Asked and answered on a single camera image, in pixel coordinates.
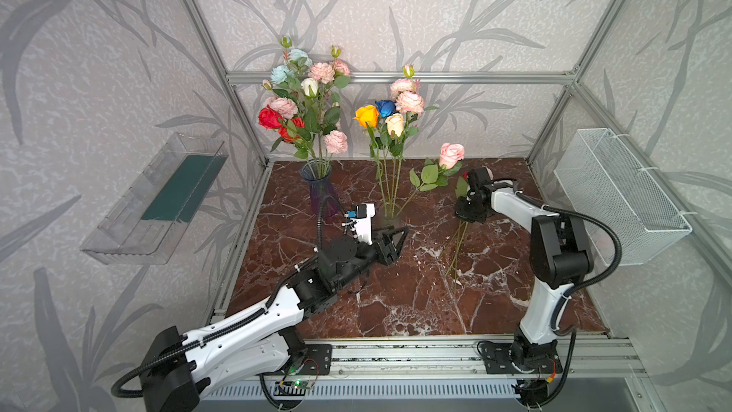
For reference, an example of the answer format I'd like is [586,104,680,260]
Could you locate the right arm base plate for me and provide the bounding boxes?
[477,341,563,376]

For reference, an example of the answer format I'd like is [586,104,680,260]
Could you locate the aluminium front rail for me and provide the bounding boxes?
[165,336,647,381]

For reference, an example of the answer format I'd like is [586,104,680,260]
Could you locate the clear frosted glass vase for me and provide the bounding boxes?
[376,202,402,228]

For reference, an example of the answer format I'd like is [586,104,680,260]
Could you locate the clear plastic wall bin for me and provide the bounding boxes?
[80,133,229,265]

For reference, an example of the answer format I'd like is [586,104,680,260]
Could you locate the white wire mesh basket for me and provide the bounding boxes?
[555,128,692,266]

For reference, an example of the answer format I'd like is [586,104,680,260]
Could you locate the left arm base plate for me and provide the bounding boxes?
[264,343,334,376]

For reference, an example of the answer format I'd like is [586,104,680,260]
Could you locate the pink carnation tall stem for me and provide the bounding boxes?
[303,45,351,135]

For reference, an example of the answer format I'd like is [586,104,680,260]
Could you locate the mixed artificial flower pile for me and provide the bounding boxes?
[445,171,473,282]

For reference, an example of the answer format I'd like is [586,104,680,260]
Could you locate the small pink flower stem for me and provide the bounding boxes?
[316,120,348,161]

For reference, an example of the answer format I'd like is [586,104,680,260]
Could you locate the pink rose stem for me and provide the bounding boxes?
[396,143,465,216]

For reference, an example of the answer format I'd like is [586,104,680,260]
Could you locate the purple glass vase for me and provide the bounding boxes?
[299,158,339,219]

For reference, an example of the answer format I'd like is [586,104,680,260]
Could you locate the red rose stem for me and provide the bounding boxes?
[278,116,316,160]
[258,107,291,152]

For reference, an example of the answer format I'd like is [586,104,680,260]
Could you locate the striped pink peony stem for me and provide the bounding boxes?
[389,64,428,216]

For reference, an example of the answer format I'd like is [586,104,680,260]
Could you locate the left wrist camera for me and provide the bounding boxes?
[344,203,376,245]

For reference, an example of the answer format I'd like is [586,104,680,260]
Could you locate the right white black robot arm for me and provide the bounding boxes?
[456,167,623,373]

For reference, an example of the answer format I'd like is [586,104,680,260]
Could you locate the light blue flower stem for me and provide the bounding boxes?
[269,35,313,99]

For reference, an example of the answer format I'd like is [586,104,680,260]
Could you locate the peach rose stem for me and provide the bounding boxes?
[385,113,405,217]

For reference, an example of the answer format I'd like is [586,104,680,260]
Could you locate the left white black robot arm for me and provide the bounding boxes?
[111,203,409,411]

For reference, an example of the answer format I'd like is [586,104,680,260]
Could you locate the blue rose stem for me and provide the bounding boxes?
[376,100,396,203]

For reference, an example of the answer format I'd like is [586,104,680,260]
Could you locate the orange rose stem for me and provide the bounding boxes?
[355,105,387,210]

